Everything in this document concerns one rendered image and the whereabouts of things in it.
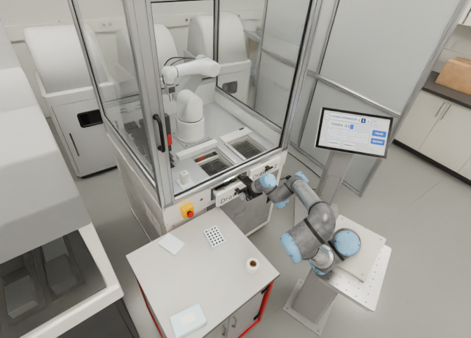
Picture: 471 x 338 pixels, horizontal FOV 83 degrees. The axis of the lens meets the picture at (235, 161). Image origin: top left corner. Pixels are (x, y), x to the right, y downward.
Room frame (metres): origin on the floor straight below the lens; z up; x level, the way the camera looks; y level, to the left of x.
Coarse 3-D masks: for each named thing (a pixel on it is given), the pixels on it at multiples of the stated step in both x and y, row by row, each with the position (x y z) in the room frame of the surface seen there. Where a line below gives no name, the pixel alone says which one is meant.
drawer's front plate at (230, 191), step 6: (252, 180) 1.28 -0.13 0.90; (234, 186) 1.19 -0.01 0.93; (240, 186) 1.21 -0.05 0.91; (246, 186) 1.25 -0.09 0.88; (222, 192) 1.12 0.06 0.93; (228, 192) 1.15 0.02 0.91; (234, 192) 1.18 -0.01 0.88; (216, 198) 1.10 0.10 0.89; (222, 198) 1.12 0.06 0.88; (216, 204) 1.10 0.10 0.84; (222, 204) 1.12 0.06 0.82
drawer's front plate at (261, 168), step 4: (272, 160) 1.48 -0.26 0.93; (276, 160) 1.50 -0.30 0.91; (264, 164) 1.42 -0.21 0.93; (268, 164) 1.45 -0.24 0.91; (272, 164) 1.48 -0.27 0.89; (252, 168) 1.37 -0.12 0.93; (256, 168) 1.37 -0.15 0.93; (260, 168) 1.40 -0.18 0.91; (264, 168) 1.43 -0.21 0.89; (272, 168) 1.48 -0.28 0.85; (276, 168) 1.52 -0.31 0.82; (252, 172) 1.35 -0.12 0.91; (256, 172) 1.37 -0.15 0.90; (260, 172) 1.40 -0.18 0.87; (264, 172) 1.43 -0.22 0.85; (268, 172) 1.46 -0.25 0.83; (252, 176) 1.35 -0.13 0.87; (260, 176) 1.41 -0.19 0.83
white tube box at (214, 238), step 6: (210, 228) 0.95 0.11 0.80; (216, 228) 0.95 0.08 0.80; (204, 234) 0.91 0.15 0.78; (210, 234) 0.90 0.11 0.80; (216, 234) 0.91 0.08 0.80; (210, 240) 0.88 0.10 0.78; (216, 240) 0.87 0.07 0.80; (222, 240) 0.88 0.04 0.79; (210, 246) 0.84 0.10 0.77; (216, 246) 0.83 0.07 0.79
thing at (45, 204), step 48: (0, 48) 0.91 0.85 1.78; (0, 96) 0.64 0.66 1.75; (0, 144) 0.52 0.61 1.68; (48, 144) 0.56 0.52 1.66; (0, 192) 0.44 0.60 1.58; (48, 192) 0.49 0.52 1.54; (0, 240) 0.38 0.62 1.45; (48, 240) 0.44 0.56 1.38; (96, 240) 0.53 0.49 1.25; (48, 336) 0.33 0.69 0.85; (96, 336) 0.45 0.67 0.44
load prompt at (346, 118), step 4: (332, 112) 1.80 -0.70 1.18; (332, 116) 1.78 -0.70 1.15; (336, 116) 1.78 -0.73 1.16; (340, 116) 1.78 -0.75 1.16; (344, 116) 1.78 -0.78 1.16; (348, 116) 1.78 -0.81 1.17; (352, 116) 1.78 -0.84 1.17; (356, 116) 1.78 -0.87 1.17; (360, 116) 1.78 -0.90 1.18; (340, 120) 1.76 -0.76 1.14; (344, 120) 1.76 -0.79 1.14; (348, 120) 1.76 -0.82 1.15; (352, 120) 1.76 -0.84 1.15; (356, 120) 1.76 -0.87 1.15; (360, 120) 1.76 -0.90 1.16; (364, 120) 1.76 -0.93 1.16; (368, 120) 1.76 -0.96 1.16; (368, 124) 1.74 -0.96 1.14
